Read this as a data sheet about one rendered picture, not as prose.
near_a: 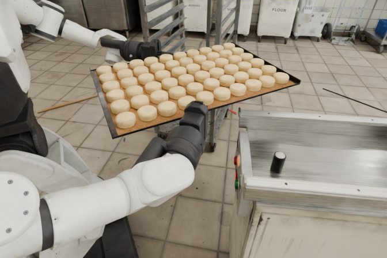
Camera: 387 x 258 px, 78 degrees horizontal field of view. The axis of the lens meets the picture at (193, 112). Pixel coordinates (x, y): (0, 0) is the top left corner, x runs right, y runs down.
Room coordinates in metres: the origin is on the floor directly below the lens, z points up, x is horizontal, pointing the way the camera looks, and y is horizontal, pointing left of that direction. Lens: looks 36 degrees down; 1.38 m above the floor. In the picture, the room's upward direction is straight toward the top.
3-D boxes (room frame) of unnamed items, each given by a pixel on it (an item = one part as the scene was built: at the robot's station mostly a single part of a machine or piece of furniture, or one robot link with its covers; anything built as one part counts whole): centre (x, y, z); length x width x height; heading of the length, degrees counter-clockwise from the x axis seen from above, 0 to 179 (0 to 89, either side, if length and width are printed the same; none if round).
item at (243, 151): (0.52, -0.16, 0.77); 0.24 x 0.04 x 0.14; 174
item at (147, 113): (0.51, 0.12, 1.01); 0.05 x 0.05 x 0.02
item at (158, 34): (1.75, 0.17, 0.87); 0.64 x 0.03 x 0.03; 161
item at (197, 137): (0.43, 0.01, 1.00); 0.12 x 0.10 x 0.13; 161
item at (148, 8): (1.75, 0.17, 1.05); 0.64 x 0.03 x 0.03; 161
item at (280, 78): (0.71, -0.29, 1.01); 0.05 x 0.05 x 0.02
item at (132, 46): (0.94, 0.20, 1.00); 0.12 x 0.10 x 0.13; 71
